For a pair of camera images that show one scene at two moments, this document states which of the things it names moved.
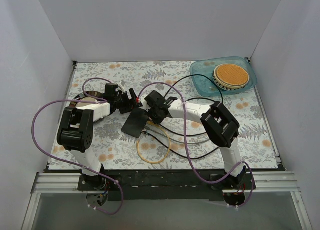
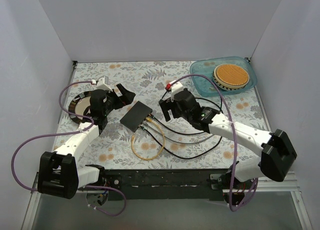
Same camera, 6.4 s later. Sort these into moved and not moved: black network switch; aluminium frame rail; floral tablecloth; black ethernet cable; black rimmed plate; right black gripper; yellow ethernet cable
Moved: yellow ethernet cable; black network switch; right black gripper; black ethernet cable
Not moved: floral tablecloth; aluminium frame rail; black rimmed plate
